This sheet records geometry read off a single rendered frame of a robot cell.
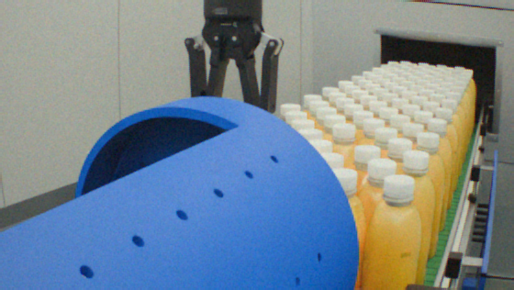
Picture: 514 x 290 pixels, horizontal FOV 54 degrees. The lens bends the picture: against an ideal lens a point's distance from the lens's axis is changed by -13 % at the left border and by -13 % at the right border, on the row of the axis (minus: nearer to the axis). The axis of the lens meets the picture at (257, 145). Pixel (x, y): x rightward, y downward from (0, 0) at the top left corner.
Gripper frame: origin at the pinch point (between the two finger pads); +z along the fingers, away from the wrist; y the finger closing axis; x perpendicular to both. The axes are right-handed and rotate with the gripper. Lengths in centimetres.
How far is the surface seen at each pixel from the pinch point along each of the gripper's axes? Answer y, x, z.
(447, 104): 22, 63, 3
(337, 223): 21.8, -24.1, -1.3
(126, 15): -225, 261, -14
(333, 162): 12.3, 4.7, 2.3
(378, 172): 18.7, 4.4, 2.9
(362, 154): 14.6, 10.9, 2.5
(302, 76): -152, 430, 50
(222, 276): 20.3, -40.4, -3.9
